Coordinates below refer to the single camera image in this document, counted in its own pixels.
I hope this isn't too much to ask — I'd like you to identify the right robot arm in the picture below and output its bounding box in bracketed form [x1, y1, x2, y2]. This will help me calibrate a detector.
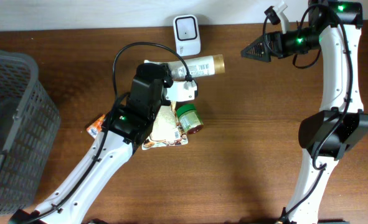
[241, 1, 368, 223]

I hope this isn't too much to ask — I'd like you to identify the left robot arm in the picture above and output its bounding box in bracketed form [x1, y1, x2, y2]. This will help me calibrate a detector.
[9, 63, 173, 223]

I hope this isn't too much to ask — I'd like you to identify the green lidded jar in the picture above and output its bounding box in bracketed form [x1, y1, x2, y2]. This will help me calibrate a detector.
[176, 104, 204, 134]

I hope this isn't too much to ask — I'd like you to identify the white barcode scanner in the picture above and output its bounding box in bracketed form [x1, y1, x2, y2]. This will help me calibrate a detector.
[173, 14, 201, 57]

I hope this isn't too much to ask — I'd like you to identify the orange snack packet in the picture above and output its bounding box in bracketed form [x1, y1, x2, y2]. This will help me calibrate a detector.
[86, 114, 105, 139]

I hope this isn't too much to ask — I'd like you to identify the beige snack bag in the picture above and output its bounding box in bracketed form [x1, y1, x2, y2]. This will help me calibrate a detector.
[141, 101, 189, 150]

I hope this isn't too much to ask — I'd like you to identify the grey plastic basket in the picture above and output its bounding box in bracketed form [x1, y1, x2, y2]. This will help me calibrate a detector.
[0, 50, 61, 216]

